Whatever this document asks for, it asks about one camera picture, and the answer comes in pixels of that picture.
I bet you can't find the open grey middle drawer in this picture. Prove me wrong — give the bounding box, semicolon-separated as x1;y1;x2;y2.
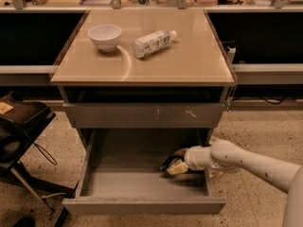
63;129;226;215

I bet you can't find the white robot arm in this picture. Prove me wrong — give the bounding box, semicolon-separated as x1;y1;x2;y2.
161;138;303;227

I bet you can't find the white ceramic bowl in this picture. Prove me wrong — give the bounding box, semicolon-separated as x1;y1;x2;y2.
88;25;122;52

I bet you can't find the black cart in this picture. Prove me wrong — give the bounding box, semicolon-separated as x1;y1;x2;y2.
0;91;73;212

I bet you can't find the clear plastic water bottle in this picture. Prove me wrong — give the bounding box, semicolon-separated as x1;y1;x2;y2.
132;30;177;59

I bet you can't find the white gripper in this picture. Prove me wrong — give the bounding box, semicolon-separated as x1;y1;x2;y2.
167;146;217;175

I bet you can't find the closed grey upper drawer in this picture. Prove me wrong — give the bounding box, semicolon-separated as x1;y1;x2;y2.
63;103;223;129

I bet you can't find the dark blue rxbar wrapper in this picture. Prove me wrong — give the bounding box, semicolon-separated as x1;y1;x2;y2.
159;155;180;171

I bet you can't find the crumpled white cloth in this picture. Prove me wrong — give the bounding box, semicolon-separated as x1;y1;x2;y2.
208;136;223;180

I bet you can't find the black shoe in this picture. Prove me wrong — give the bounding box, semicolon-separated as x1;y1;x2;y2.
12;217;36;227

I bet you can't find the grey drawer cabinet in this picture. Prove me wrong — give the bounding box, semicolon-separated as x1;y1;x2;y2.
49;9;237;216

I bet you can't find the small white bottle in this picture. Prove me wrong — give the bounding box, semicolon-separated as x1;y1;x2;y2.
226;41;236;62

